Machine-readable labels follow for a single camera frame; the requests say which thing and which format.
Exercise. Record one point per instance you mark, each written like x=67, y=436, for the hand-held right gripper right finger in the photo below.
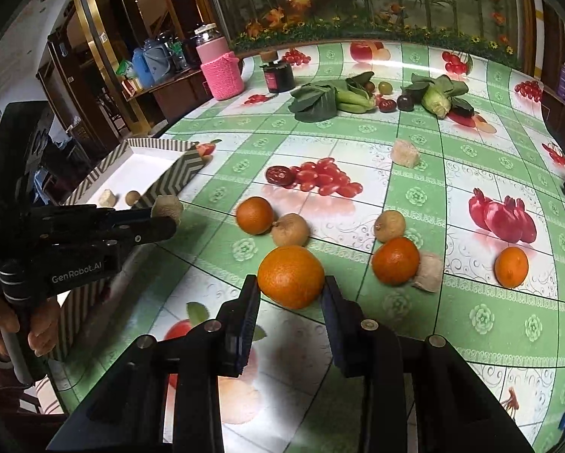
x=337, y=330

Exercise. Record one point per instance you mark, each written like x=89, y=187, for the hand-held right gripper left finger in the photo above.
x=247, y=321

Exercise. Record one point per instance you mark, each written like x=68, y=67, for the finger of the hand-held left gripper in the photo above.
x=131, y=214
x=155, y=233

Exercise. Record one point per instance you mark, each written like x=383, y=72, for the brown round fruit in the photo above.
x=389, y=225
x=290, y=230
x=132, y=197

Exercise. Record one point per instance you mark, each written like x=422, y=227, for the beige puffed rice cake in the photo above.
x=405, y=153
x=167, y=208
x=430, y=271
x=106, y=197

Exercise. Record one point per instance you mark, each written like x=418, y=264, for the white box with chevron rim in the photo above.
x=145, y=165

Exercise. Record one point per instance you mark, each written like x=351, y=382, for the round orange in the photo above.
x=511, y=266
x=396, y=261
x=290, y=276
x=254, y=215

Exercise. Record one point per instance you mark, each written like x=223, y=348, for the person's left hand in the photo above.
x=44, y=328

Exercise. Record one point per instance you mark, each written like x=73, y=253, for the brown wooden cabinet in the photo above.
x=178, y=96

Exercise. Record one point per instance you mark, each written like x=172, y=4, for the green and white bag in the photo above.
x=124, y=69

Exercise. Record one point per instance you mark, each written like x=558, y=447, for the blue plastic bottle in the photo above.
x=143, y=68

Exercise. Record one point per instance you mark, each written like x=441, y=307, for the grey-blue jug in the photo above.
x=160, y=56

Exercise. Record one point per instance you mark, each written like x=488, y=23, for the clear plastic bottle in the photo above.
x=178, y=55

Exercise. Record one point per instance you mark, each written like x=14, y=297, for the jar with pink knitted sleeve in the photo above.
x=219, y=63

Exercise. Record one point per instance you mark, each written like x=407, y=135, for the green fruit-print tablecloth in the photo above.
x=452, y=188

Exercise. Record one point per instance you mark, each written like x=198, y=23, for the dark jar with pink label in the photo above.
x=278, y=76

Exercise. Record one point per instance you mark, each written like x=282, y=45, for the green bok choy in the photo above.
x=315, y=100
x=436, y=99

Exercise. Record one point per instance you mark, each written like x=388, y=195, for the green banana bunch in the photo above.
x=355, y=103

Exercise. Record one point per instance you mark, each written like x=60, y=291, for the small red fruit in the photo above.
x=386, y=104

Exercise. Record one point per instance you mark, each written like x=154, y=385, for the dark purple plum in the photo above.
x=405, y=102

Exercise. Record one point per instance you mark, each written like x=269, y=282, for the small dark brown fruit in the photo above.
x=368, y=87

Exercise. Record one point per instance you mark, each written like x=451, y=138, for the small green round fruit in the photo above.
x=385, y=87

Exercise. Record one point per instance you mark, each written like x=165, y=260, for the flower mural panel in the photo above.
x=358, y=0

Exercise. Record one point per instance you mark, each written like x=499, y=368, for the purple bottle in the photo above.
x=564, y=81

